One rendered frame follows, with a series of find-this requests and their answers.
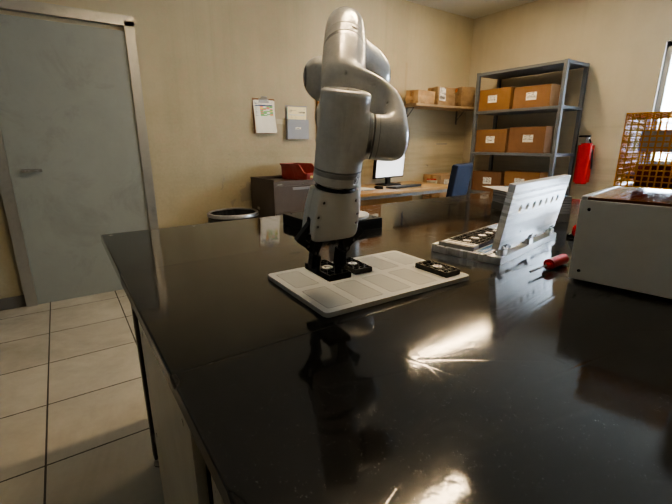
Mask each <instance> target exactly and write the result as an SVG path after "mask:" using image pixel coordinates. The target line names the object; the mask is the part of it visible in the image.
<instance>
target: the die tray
mask: <svg viewBox="0 0 672 504"><path fill-rule="evenodd" d="M354 259H356V260H358V261H360V262H363V263H365V264H367V265H369V266H372V271H371V272H366V273H361V274H356V275H355V274H353V273H351V278H346V279H341V280H336V281H331V282H329V281H327V280H325V279H323V278H322V277H320V276H318V275H316V274H314V273H313V272H311V271H309V270H307V269H306V268H305V267H302V268H296V269H291V270H285V271H280V272H275V273H270V274H268V279H269V280H270V281H272V282H273V283H275V284H276V285H278V286H279V287H281V288H282V289H283V290H285V291H286V292H288V293H289V294H291V295H292V296H294V297H295V298H297V299H298V300H299V301H301V302H302V303H304V304H305V305H307V306H308V307H310V308H311V309H313V310H314V311H315V312H317V313H318V314H320V315H321V316H323V317H325V318H331V317H335V316H338V315H342V314H346V313H349V312H353V311H357V310H360V309H364V308H368V307H371V306H375V305H379V304H382V303H386V302H390V301H393V300H397V299H401V298H404V297H408V296H411V295H415V294H419V293H422V292H426V291H430V290H433V289H437V288H441V287H444V286H448V285H452V284H455V283H459V282H463V281H466V280H468V279H469V275H468V274H466V273H463V272H460V274H458V275H455V276H451V277H448V278H445V277H442V276H439V275H436V274H433V273H430V272H427V271H424V270H422V269H419V268H416V267H415V263H417V262H421V261H425V260H423V259H420V258H417V257H414V256H411V255H408V254H405V253H402V252H399V251H387V252H382V253H377V254H371V255H366V256H361V257H355V258H354Z"/></svg>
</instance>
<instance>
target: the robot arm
mask: <svg viewBox="0 0 672 504"><path fill-rule="evenodd" d="M390 79H391V68H390V66H389V63H388V61H387V59H386V57H385V56H384V55H383V53H382V52H381V51H380V50H379V49H378V48H377V47H376V46H374V45H373V44H372V43H370V42H369V41H368V40H367V39H366V37H365V25H364V22H363V19H362V17H361V15H360V14H359V13H358V11H356V10H355V9H354V8H352V7H348V6H342V7H339V8H337V9H336V10H334V11H333V12H332V13H331V15H330V16H329V18H328V20H327V23H326V27H325V33H324V43H323V54H322V55H321V56H316V57H313V58H311V59H310V60H309V61H308V62H307V63H306V65H305V67H304V72H303V82H304V86H305V89H306V91H307V92H308V94H309V95H310V96H311V97H312V98H313V99H315V100H317V101H319V104H318V106H317V108H316V112H315V122H316V125H317V137H316V149H315V160H314V172H313V181H314V182H315V184H314V185H311V186H310V189H309V192H308V195H307V199H306V203H305V209H304V214H303V222H302V228H301V230H300V231H299V232H298V234H297V235H296V236H295V238H294V239H295V241H296V242H298V243H299V244H300V245H302V246H303V247H305V248H306V249H307V250H308V251H309V259H308V267H309V268H310V269H311V270H312V271H313V272H314V273H315V274H319V271H320V261H321V256H320V255H319V251H320V249H321V246H322V243H323V242H324V241H331V240H337V241H338V246H336V247H335V253H334V261H333V263H334V264H336V265H339V266H341V267H343V268H344V265H345V261H346V253H347V251H349V250H350V246H351V245H352V244H353V243H354V241H355V240H356V238H358V237H359V236H360V235H361V234H362V233H363V230H362V228H361V227H360V225H359V223H358V220H362V219H366V218H368V217H369V213H367V212H365V211H360V192H361V169H362V163H363V161H364V160H366V159H369V160H378V161H395V160H398V159H400V158H402V157H403V155H404V154H405V152H406V150H407V148H408V142H409V128H408V121H407V114H406V110H405V106H404V103H403V101H402V98H401V97H400V95H399V93H398V92H397V90H396V89H395V88H394V87H393V86H392V85H391V84H390ZM308 234H311V237H310V240H309V242H308V241H307V240H305V238H306V237H307V235H308ZM315 242H316V243H315ZM314 245H315V246H314Z"/></svg>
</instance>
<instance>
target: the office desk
mask: <svg viewBox="0 0 672 504"><path fill-rule="evenodd" d="M390 183H399V184H401V185H404V184H421V186H417V187H408V188H400V189H389V188H386V186H383V189H375V188H374V187H375V186H382V185H375V184H362V185H361V187H366V188H374V190H370V191H361V192H360V206H367V205H377V204H386V203H395V202H404V201H412V195H422V194H432V193H442V192H447V188H448V185H445V184H436V183H427V182H417V181H402V182H390Z"/></svg>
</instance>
